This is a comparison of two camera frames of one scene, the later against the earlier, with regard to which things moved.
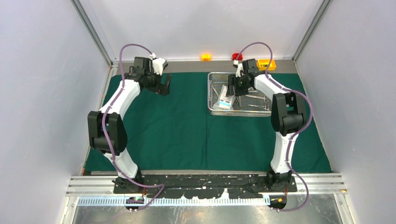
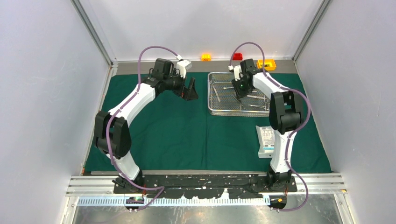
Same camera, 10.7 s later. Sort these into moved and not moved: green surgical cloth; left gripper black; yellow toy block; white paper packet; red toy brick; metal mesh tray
Moved: left gripper black; white paper packet
Not moved: metal mesh tray; red toy brick; yellow toy block; green surgical cloth
